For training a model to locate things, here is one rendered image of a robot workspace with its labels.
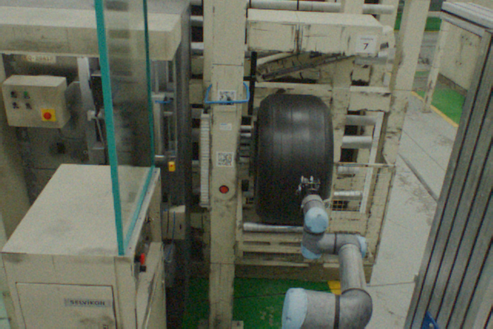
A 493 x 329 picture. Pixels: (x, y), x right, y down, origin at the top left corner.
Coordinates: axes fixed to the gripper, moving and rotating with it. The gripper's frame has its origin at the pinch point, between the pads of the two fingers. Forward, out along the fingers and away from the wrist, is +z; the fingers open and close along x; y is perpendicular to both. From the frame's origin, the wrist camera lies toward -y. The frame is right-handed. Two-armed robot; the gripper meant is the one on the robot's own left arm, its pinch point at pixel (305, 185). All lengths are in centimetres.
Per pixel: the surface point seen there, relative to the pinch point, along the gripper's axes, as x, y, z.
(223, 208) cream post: 33.5, -25.4, 25.5
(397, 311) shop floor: -77, -116, 69
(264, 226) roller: 13.9, -30.3, 18.9
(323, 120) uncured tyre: -7.6, 23.1, 14.6
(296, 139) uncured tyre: 4.0, 17.0, 7.3
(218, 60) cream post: 37, 46, 17
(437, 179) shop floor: -161, -96, 234
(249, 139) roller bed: 22, -4, 65
